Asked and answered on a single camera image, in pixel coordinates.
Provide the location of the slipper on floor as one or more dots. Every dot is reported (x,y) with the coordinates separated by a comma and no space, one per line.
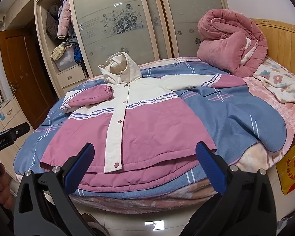
(95,225)

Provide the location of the beige cloth bag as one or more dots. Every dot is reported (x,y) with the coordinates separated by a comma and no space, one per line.
(58,51)

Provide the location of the brown wooden door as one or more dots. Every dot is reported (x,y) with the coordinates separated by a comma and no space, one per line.
(26,75)

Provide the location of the hanging pink puffer jacket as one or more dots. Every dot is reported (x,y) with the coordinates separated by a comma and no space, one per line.
(64,21)

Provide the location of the wooden headboard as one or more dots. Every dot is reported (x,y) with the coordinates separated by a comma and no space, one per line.
(280,40)

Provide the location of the clear plastic storage box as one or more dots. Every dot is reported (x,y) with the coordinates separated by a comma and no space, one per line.
(66,60)

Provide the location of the floral pillow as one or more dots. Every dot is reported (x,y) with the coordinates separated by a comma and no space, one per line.
(277,79)

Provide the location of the yellow red paper bag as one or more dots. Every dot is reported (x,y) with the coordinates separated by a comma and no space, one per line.
(286,171)

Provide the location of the frosted sliding wardrobe door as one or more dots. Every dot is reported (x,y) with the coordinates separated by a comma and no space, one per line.
(110,26)

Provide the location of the wardrobe drawer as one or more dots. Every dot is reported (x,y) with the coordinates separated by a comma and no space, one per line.
(71,76)

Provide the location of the blue plaid bed blanket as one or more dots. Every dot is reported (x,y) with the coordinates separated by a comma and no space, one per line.
(29,155)

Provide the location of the rolled pink quilt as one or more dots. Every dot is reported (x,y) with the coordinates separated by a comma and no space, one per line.
(231,41)

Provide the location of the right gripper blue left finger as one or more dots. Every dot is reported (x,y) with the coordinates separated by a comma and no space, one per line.
(43,205)

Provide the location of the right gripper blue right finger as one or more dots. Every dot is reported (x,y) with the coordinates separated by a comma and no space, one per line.
(243,203)

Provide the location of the cream drawer cabinet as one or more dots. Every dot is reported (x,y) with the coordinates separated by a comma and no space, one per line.
(12,115)

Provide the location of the hanging dark jacket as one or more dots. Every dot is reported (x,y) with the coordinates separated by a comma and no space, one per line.
(52,22)

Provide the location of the pink and white hooded jacket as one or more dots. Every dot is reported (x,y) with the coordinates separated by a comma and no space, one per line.
(144,135)

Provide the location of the person's left hand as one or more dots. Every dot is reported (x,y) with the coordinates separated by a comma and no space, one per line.
(6,199)

